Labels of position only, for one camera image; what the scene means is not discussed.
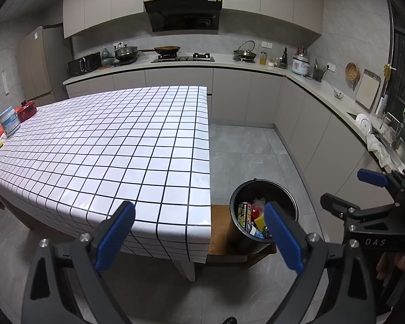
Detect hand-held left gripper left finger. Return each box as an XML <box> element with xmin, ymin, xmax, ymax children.
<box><xmin>21</xmin><ymin>201</ymin><xmax>136</xmax><ymax>324</ymax></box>

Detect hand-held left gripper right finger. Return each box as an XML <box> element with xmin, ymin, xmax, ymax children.
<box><xmin>263</xmin><ymin>201</ymin><xmax>379</xmax><ymax>324</ymax></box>

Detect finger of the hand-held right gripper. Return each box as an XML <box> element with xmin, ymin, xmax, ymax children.
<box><xmin>357</xmin><ymin>169</ymin><xmax>405</xmax><ymax>196</ymax></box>
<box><xmin>320</xmin><ymin>193</ymin><xmax>394</xmax><ymax>225</ymax></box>

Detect printed tin can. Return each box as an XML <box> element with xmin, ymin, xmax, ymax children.
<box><xmin>239</xmin><ymin>203</ymin><xmax>257</xmax><ymax>233</ymax></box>

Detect black trash bin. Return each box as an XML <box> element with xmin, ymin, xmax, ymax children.
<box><xmin>227</xmin><ymin>179</ymin><xmax>299</xmax><ymax>255</ymax></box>

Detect person's right hand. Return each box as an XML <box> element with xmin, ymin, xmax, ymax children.
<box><xmin>376</xmin><ymin>251</ymin><xmax>405</xmax><ymax>282</ymax></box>

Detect white cloth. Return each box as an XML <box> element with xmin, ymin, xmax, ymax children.
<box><xmin>366</xmin><ymin>133</ymin><xmax>392</xmax><ymax>167</ymax></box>

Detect white plate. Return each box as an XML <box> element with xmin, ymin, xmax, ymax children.
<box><xmin>355</xmin><ymin>113</ymin><xmax>372</xmax><ymax>135</ymax></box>

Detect wooden stool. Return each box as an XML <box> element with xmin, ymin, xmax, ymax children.
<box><xmin>206</xmin><ymin>204</ymin><xmax>277</xmax><ymax>264</ymax></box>

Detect white bottle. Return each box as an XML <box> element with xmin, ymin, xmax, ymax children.
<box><xmin>376</xmin><ymin>94</ymin><xmax>389</xmax><ymax>115</ymax></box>

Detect white cutting board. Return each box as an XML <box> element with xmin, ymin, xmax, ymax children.
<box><xmin>354</xmin><ymin>69</ymin><xmax>382</xmax><ymax>110</ymax></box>

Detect white checked tablecloth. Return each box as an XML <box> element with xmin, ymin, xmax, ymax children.
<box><xmin>0</xmin><ymin>85</ymin><xmax>212</xmax><ymax>263</ymax></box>

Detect bamboo strainer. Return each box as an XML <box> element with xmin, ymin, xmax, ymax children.
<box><xmin>345</xmin><ymin>62</ymin><xmax>360</xmax><ymax>82</ymax></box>

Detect black utensil holder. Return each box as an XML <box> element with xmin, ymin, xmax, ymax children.
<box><xmin>311</xmin><ymin>59</ymin><xmax>328</xmax><ymax>82</ymax></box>

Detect white rice cooker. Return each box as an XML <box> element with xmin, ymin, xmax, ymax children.
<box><xmin>291</xmin><ymin>52</ymin><xmax>311</xmax><ymax>75</ymax></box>

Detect grey kitchen counter cabinets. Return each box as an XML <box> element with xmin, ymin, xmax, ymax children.
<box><xmin>62</xmin><ymin>56</ymin><xmax>405</xmax><ymax>210</ymax></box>

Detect red pot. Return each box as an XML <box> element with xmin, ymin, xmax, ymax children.
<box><xmin>15</xmin><ymin>99</ymin><xmax>38</xmax><ymax>122</ymax></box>

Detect blue tissue container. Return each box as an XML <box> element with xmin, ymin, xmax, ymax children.
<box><xmin>0</xmin><ymin>106</ymin><xmax>21</xmax><ymax>138</ymax></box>

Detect pan with glass lid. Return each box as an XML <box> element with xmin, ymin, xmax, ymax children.
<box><xmin>233</xmin><ymin>40</ymin><xmax>257</xmax><ymax>64</ymax></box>

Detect black microwave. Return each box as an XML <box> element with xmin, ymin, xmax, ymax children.
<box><xmin>67</xmin><ymin>52</ymin><xmax>102</xmax><ymax>77</ymax></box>

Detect teal ceramic jar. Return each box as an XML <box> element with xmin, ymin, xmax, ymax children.
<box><xmin>101</xmin><ymin>47</ymin><xmax>115</xmax><ymax>66</ymax></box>

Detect grey pot with lid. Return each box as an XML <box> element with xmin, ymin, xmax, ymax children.
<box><xmin>114</xmin><ymin>45</ymin><xmax>140</xmax><ymax>62</ymax></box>

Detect beige fridge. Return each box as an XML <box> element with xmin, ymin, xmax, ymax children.
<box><xmin>16</xmin><ymin>25</ymin><xmax>73</xmax><ymax>105</ymax></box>

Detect black gas stove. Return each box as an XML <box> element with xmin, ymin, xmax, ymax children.
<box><xmin>151</xmin><ymin>53</ymin><xmax>215</xmax><ymax>63</ymax></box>

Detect black wok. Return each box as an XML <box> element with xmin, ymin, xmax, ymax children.
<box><xmin>138</xmin><ymin>46</ymin><xmax>182</xmax><ymax>56</ymax></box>

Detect beige upper cabinets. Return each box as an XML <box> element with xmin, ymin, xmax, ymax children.
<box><xmin>62</xmin><ymin>0</ymin><xmax>325</xmax><ymax>44</ymax></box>

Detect black range hood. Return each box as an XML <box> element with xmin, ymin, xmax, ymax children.
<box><xmin>143</xmin><ymin>0</ymin><xmax>223</xmax><ymax>33</ymax></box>

